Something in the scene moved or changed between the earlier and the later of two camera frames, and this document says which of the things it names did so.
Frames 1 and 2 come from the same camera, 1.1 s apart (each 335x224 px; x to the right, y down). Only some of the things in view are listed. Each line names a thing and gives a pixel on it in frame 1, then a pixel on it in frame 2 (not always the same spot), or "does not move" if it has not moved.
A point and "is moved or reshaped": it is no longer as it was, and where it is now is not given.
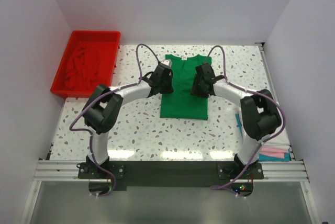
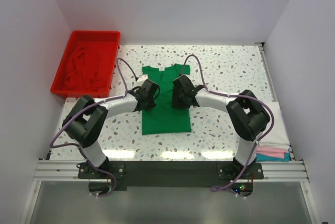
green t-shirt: (180, 103) is moved or reshaped
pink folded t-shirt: (275, 152) does not move
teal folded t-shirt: (287, 157) does not move
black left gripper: (165, 87) to (151, 102)
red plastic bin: (90, 61) does not move
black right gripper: (198, 89) to (178, 102)
